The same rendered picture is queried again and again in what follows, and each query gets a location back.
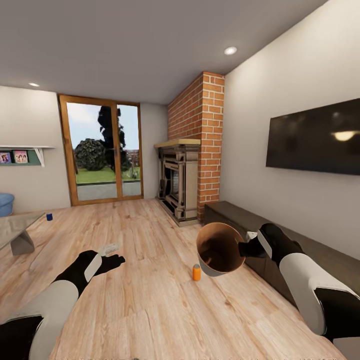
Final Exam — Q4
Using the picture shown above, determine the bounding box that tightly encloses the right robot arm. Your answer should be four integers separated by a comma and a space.
238, 223, 360, 360

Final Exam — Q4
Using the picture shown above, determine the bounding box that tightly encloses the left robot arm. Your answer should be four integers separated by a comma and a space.
0, 242, 125, 360

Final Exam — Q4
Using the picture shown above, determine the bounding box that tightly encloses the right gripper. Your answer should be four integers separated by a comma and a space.
238, 240, 267, 259

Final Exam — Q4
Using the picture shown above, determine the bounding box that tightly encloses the trash can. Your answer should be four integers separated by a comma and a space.
196, 222, 246, 277

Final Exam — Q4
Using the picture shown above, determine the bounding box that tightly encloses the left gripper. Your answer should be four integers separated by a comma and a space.
94, 254, 125, 276

